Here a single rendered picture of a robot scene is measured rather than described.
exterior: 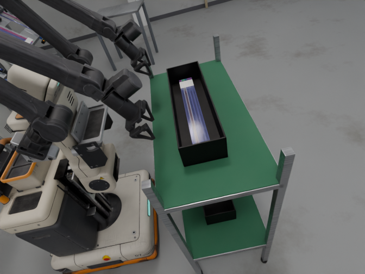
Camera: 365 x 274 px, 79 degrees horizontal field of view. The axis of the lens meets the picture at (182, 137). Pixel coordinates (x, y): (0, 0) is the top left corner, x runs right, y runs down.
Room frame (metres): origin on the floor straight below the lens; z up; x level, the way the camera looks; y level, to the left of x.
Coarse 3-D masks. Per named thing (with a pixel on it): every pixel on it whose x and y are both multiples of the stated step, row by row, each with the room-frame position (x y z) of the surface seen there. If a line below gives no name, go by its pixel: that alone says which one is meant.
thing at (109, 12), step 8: (104, 8) 3.90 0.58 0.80; (112, 8) 3.77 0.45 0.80; (120, 8) 3.65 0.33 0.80; (128, 8) 3.53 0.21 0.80; (136, 8) 3.41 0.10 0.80; (144, 8) 3.73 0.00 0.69; (112, 16) 3.43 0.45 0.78; (136, 16) 3.34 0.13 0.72; (96, 32) 3.52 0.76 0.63; (144, 32) 3.35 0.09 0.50; (152, 32) 3.73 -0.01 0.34; (144, 40) 3.34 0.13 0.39; (152, 40) 3.74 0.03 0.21; (104, 48) 3.51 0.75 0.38; (120, 56) 3.91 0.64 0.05; (152, 56) 3.35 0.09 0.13; (112, 64) 3.51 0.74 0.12; (152, 64) 3.34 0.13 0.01
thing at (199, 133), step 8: (184, 80) 1.03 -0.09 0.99; (192, 80) 1.01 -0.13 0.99; (184, 88) 0.96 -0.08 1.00; (192, 88) 0.94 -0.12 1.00; (184, 96) 0.90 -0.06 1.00; (192, 96) 0.88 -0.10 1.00; (184, 104) 0.83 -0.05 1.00; (192, 104) 0.82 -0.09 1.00; (192, 112) 0.76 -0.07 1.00; (200, 112) 0.75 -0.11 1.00; (192, 120) 0.71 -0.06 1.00; (200, 120) 0.70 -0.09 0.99; (192, 128) 0.66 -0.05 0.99; (200, 128) 0.65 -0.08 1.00; (192, 136) 0.62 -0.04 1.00; (200, 136) 0.61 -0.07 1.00; (208, 136) 0.59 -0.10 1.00
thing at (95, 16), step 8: (40, 0) 1.03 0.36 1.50; (48, 0) 1.02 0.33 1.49; (56, 0) 1.02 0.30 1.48; (64, 0) 1.02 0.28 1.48; (72, 0) 1.06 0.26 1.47; (56, 8) 1.02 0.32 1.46; (64, 8) 1.02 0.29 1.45; (72, 8) 1.02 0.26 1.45; (80, 8) 1.02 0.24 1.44; (72, 16) 1.02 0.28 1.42; (80, 16) 1.02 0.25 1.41; (88, 16) 1.01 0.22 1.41; (96, 16) 1.01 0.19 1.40; (104, 16) 1.06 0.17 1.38; (88, 24) 1.01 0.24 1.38; (96, 24) 1.00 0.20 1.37; (104, 24) 1.00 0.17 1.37; (112, 24) 1.02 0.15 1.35
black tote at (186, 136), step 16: (192, 64) 1.07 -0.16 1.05; (176, 80) 1.08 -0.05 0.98; (176, 96) 0.96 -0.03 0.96; (208, 96) 0.80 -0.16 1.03; (176, 112) 0.84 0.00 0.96; (208, 112) 0.77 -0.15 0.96; (176, 128) 0.62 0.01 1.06; (208, 128) 0.67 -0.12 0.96; (192, 144) 0.52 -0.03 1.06; (208, 144) 0.51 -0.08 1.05; (224, 144) 0.51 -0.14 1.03; (192, 160) 0.52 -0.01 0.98; (208, 160) 0.51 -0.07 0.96
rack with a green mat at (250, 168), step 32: (160, 96) 1.02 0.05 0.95; (224, 96) 0.86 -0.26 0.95; (160, 128) 0.77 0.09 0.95; (224, 128) 0.66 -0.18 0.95; (256, 128) 0.60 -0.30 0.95; (160, 160) 0.58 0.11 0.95; (224, 160) 0.49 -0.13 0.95; (256, 160) 0.45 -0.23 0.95; (288, 160) 0.34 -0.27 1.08; (160, 192) 0.44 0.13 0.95; (192, 192) 0.40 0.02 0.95; (224, 192) 0.37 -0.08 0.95; (256, 192) 0.35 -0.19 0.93; (192, 224) 0.56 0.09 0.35; (224, 224) 0.50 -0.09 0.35; (256, 224) 0.45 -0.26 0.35; (192, 256) 0.38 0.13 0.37
